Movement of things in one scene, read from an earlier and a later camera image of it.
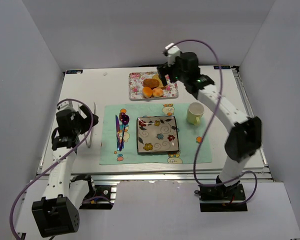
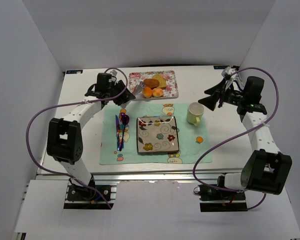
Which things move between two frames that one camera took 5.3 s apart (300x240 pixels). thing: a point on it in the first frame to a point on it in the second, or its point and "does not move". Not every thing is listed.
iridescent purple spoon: x=125 y=119 does not move
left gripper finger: x=83 y=111 to x=119 y=87
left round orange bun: x=147 y=92 does not move
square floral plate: x=157 y=134 does not move
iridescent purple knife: x=117 y=131 does not move
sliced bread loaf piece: x=161 y=86 does not move
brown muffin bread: x=151 y=83 does not move
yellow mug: x=195 y=111 does not move
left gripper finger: x=92 y=120 to x=125 y=97
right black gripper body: x=163 y=70 to x=225 y=93
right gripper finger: x=163 y=70 to x=211 y=101
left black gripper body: x=83 y=117 to x=117 y=89
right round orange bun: x=157 y=92 does not move
